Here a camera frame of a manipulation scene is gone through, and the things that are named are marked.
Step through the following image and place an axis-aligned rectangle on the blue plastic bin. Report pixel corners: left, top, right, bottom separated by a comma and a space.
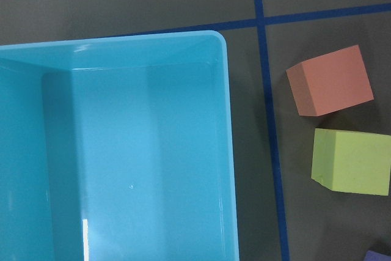
1, 31, 239, 260

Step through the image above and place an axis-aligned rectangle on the orange foam block left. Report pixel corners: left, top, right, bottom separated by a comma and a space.
286, 45, 374, 117

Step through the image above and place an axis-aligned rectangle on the yellow-green foam block left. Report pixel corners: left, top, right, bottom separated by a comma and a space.
311, 128, 390, 196

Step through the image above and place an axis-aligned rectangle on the purple foam block left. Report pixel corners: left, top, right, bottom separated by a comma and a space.
364, 250, 391, 261

